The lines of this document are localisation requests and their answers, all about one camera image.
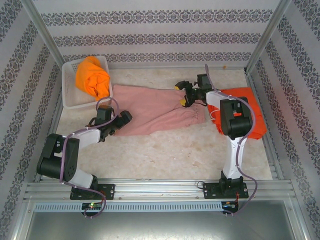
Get pink shorts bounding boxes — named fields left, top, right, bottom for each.
left=111, top=84, right=207, bottom=137

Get orange shorts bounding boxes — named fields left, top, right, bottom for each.
left=75, top=56, right=111, bottom=102

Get white plastic basket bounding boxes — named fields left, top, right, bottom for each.
left=61, top=55, right=114, bottom=109

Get red-orange shorts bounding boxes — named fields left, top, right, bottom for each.
left=207, top=86, right=267, bottom=140

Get circuit board with green light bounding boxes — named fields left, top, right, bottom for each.
left=81, top=202, right=104, bottom=211

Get steel sheet tray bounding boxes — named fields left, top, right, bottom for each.
left=13, top=199, right=310, bottom=240

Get small dark circuit board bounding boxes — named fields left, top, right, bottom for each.
left=221, top=201, right=239, bottom=210

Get aluminium wall-foot rail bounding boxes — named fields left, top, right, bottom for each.
left=108, top=62, right=247, bottom=71

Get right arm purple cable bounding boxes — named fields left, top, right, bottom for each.
left=204, top=63, right=260, bottom=217

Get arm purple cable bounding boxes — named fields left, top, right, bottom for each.
left=59, top=97, right=120, bottom=219
left=204, top=63, right=260, bottom=217

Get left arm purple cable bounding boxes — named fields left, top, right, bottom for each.
left=59, top=97, right=120, bottom=219

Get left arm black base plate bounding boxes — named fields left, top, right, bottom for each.
left=69, top=183, right=116, bottom=201

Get long aluminium mounting rail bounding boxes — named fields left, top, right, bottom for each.
left=23, top=177, right=296, bottom=201

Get grey slotted cable duct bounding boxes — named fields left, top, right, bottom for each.
left=33, top=201, right=223, bottom=213

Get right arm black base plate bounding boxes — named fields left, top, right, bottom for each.
left=202, top=181, right=250, bottom=200

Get aluminium corner post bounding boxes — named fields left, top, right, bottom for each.
left=244, top=0, right=293, bottom=75
left=21, top=0, right=65, bottom=61

